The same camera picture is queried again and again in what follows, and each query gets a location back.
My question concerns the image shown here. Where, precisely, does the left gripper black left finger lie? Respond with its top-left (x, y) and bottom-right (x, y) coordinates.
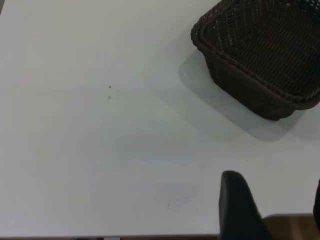
top-left (218, 170), bottom-right (275, 240)

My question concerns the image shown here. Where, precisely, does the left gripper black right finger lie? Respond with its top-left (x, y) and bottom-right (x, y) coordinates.
top-left (312, 178), bottom-right (320, 227)

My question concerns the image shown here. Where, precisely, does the dark brown woven basket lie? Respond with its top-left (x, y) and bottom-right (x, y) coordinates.
top-left (190, 0), bottom-right (320, 122)

